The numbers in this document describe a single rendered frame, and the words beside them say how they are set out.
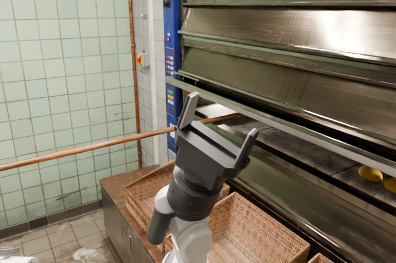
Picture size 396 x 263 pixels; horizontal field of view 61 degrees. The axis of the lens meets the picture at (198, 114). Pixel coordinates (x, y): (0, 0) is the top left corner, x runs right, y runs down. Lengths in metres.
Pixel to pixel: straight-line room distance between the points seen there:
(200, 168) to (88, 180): 2.85
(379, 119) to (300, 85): 0.38
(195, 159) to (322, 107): 0.99
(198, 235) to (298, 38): 1.07
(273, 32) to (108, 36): 1.77
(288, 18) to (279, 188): 0.83
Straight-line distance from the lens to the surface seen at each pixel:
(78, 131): 3.14
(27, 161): 1.78
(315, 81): 1.50
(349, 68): 1.38
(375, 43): 1.31
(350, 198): 1.50
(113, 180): 2.76
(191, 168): 0.54
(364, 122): 1.36
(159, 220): 0.60
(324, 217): 1.63
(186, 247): 0.64
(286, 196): 1.75
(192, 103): 0.51
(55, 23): 2.94
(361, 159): 1.24
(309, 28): 1.49
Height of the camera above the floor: 1.90
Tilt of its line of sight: 18 degrees down
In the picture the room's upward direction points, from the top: straight up
